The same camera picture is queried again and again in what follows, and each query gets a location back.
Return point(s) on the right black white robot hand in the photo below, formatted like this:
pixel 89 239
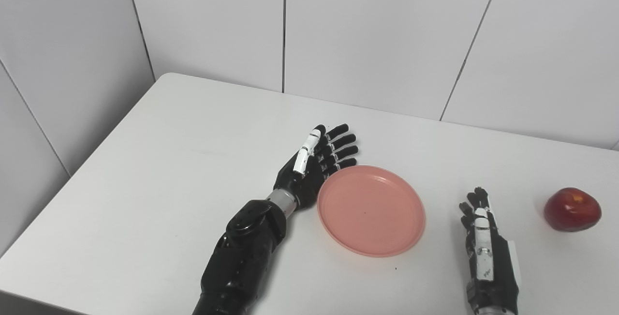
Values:
pixel 503 271

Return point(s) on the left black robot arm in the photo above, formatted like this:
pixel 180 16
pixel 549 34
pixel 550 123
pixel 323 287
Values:
pixel 242 257

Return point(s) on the pink plastic plate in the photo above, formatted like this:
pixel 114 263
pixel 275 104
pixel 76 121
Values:
pixel 372 211

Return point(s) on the red apple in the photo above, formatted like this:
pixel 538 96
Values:
pixel 570 211

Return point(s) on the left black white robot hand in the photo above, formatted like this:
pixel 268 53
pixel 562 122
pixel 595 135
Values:
pixel 309 179

